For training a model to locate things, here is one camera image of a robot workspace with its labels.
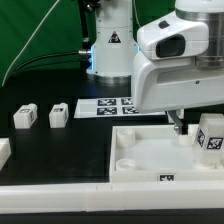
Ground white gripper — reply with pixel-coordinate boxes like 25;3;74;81
131;53;224;135

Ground white square tabletop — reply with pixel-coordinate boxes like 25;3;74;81
109;124;224;182

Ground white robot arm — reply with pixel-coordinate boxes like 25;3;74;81
84;0;224;114

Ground white L-shaped fence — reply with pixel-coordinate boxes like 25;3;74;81
0;137;224;214

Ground white sheet with tags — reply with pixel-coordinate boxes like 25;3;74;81
73;96;167;119

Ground green backdrop curtain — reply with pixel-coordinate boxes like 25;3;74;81
0;0;178;87

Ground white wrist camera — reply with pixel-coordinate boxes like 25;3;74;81
137;12;209;60

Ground black cable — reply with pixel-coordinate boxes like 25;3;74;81
6;0;93;81

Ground white cable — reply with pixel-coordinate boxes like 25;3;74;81
0;0;63;88

